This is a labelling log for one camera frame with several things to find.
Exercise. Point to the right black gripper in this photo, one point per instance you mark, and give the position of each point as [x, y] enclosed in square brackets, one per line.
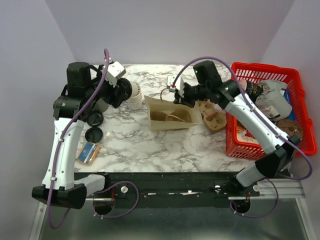
[184, 99]

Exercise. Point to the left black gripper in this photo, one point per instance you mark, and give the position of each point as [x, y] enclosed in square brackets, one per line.
[114, 99]

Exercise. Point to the brown paper bag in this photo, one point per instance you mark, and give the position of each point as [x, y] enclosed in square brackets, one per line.
[160, 104]

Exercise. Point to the brown cardboard cup carrier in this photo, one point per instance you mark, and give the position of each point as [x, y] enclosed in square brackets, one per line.
[175, 116]

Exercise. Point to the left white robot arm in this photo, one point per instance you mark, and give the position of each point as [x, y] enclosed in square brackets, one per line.
[86, 85]

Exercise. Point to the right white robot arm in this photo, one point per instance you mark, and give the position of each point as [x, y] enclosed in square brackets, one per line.
[279, 148]

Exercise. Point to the grey straw holder cup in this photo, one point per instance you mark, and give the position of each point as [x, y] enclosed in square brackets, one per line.
[101, 106]

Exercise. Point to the stack of white paper cups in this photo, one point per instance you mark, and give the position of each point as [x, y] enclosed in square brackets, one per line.
[135, 100]

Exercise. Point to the stack of cardboard cup carriers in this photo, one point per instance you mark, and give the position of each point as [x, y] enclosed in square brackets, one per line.
[213, 119]

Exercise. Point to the dark printed cup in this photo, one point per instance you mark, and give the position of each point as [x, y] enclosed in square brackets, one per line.
[252, 89]

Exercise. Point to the blue orange packet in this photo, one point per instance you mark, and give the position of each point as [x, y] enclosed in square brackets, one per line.
[88, 153]

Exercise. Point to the red white snack packet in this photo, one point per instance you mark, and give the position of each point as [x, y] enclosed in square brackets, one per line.
[244, 136]

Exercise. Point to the red plastic basket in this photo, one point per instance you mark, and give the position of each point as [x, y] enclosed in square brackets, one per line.
[256, 72]

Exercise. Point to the grey plastic bag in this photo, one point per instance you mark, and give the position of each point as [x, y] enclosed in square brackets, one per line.
[272, 102]

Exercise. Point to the blue box in basket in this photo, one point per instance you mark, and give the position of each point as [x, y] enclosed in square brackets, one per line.
[288, 99]

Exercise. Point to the brown lidded tub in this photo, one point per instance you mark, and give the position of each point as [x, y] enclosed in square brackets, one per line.
[291, 127]

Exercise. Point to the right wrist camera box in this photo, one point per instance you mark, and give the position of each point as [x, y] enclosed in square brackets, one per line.
[175, 86]

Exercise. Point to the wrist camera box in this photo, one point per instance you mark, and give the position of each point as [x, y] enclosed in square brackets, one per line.
[115, 72]
[175, 86]

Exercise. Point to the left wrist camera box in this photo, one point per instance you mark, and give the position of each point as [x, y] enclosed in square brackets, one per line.
[115, 72]

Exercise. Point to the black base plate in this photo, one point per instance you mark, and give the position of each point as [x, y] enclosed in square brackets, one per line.
[184, 190]

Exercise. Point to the aluminium rail frame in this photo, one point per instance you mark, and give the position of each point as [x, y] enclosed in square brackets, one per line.
[277, 211]

